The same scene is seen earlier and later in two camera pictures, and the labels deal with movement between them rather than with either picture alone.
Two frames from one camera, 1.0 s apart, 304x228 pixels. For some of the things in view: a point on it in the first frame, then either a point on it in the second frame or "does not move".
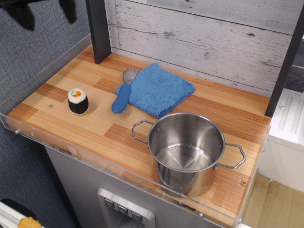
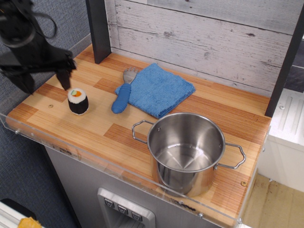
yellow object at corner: x=29 y=223 does not move
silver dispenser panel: x=116 y=211 does not move
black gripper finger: x=20 y=10 to x=23 y=80
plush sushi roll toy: x=78 y=100 does not move
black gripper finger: x=69 y=6 to x=64 y=77
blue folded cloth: x=155 y=90 does not move
